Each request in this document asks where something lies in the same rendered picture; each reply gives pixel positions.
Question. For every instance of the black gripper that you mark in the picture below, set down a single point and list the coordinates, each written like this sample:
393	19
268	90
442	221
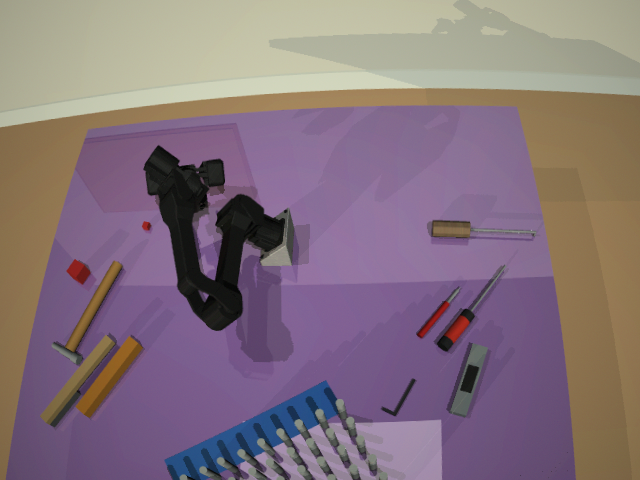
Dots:
211	171

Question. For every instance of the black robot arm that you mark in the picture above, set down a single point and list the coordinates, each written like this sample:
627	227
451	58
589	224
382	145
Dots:
242	218

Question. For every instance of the black l-shaped hook tool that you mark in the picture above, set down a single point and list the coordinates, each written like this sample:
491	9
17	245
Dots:
401	402

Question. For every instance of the blue flat strip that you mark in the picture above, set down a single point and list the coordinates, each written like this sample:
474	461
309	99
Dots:
245	435

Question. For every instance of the small red screwdriver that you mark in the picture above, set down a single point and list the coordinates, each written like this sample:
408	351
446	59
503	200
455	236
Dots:
436	315

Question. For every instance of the red and black screwdriver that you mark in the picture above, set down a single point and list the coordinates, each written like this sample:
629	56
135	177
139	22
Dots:
462	322

